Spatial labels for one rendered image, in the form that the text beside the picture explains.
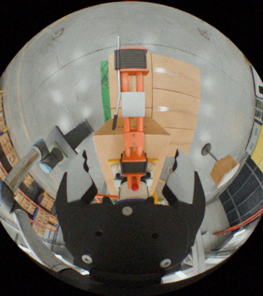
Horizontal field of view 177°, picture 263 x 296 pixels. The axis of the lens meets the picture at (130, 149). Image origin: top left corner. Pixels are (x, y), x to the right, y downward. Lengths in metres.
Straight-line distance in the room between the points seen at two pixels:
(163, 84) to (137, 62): 0.68
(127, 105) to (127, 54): 0.15
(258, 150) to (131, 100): 7.25
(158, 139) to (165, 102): 0.54
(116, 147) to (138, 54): 0.41
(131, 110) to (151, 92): 0.64
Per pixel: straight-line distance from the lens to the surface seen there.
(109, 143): 0.44
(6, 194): 0.68
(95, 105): 1.49
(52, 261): 0.35
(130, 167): 0.33
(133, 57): 0.26
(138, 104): 0.24
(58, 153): 1.04
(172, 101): 0.94
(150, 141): 0.44
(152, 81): 0.89
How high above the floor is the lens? 1.38
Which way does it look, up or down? 57 degrees down
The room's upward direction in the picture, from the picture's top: 180 degrees clockwise
